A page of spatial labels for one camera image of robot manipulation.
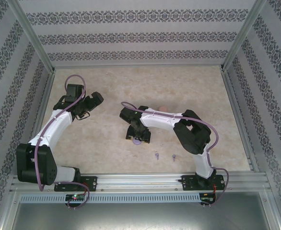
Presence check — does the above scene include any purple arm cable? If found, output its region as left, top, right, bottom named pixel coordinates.
left=34, top=75, right=91, bottom=209
left=120, top=101, right=229, bottom=207

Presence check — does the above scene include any slotted grey cable duct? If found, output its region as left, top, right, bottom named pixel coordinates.
left=19, top=193, right=201, bottom=203

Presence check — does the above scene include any circuit board with green light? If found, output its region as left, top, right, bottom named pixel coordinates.
left=65, top=194, right=86, bottom=201

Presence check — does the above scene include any grey metal sheet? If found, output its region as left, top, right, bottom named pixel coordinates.
left=1, top=191, right=281, bottom=230

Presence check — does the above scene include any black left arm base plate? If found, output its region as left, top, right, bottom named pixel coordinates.
left=54, top=176, right=98, bottom=192

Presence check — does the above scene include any aluminium frame post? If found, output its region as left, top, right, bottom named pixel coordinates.
left=221, top=0, right=268, bottom=72
left=8, top=0, right=58, bottom=74

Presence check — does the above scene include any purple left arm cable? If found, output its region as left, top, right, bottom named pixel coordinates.
left=34, top=75, right=91, bottom=209

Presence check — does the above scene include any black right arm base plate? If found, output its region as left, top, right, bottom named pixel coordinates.
left=181, top=174, right=228, bottom=191

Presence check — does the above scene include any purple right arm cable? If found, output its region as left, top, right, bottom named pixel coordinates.
left=120, top=101, right=229, bottom=207

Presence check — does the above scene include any aluminium side frame bar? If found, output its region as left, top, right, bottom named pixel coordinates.
left=31, top=70, right=57, bottom=175
left=221, top=68, right=260, bottom=173

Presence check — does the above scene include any aluminium mounting rail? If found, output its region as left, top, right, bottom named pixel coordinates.
left=10, top=172, right=269, bottom=192

